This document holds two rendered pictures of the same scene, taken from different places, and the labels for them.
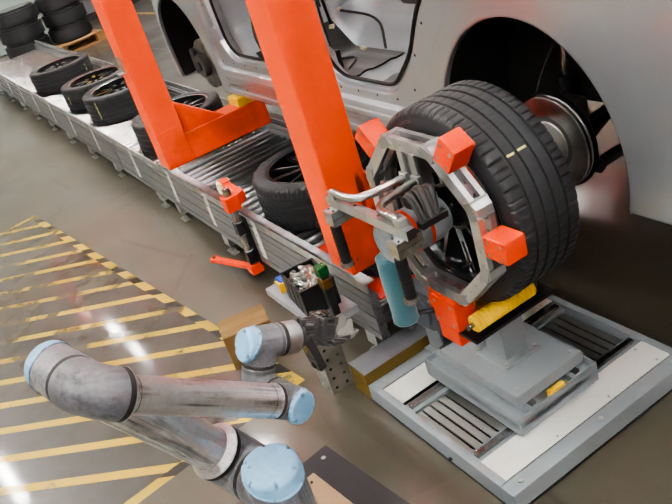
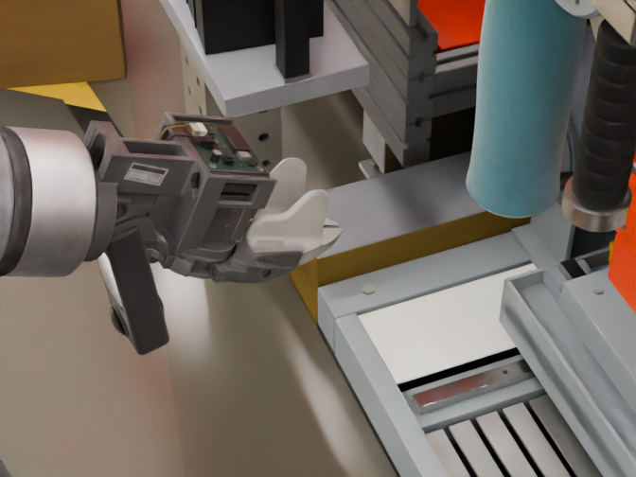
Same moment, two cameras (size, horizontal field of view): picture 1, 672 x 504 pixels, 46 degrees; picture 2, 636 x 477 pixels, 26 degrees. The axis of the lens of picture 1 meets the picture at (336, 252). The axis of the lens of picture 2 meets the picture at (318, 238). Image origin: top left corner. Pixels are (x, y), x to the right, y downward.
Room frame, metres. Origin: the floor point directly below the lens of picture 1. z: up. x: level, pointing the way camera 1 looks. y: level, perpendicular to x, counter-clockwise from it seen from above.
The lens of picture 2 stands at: (1.18, 0.00, 1.37)
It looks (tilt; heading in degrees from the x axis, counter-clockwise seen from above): 44 degrees down; 2
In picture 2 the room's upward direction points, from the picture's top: straight up
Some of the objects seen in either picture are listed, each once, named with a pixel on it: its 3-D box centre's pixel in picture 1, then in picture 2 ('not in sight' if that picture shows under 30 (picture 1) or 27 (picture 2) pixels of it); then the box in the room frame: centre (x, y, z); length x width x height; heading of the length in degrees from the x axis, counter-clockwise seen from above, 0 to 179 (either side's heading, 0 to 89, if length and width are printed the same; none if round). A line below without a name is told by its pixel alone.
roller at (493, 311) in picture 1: (502, 305); not in sight; (2.04, -0.45, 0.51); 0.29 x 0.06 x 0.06; 114
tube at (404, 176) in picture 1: (365, 175); not in sight; (2.15, -0.15, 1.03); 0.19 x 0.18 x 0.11; 114
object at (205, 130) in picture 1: (218, 111); not in sight; (4.49, 0.39, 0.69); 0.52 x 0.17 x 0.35; 114
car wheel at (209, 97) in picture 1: (180, 122); not in sight; (5.59, 0.78, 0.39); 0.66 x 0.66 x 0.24
